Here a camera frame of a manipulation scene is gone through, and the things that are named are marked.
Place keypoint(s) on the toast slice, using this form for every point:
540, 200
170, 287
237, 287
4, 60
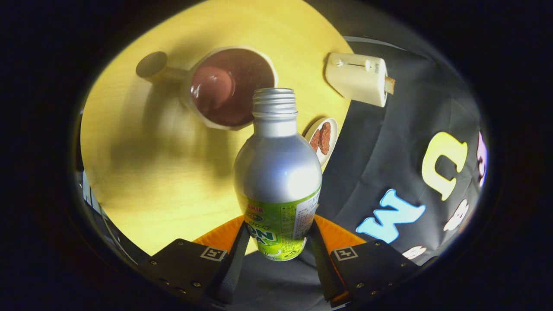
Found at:
389, 85

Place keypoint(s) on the wooden table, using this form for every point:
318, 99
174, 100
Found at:
151, 181

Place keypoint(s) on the white toaster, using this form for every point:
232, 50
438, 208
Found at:
356, 80

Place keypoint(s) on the silver bottle with green label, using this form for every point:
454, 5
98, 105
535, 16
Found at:
276, 172

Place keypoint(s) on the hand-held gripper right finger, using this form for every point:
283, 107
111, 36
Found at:
324, 268

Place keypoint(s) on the brown fried meat pieces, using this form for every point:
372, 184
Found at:
324, 138

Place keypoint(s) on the white round plate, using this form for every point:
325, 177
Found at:
333, 142

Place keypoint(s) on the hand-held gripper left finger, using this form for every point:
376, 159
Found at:
235, 268

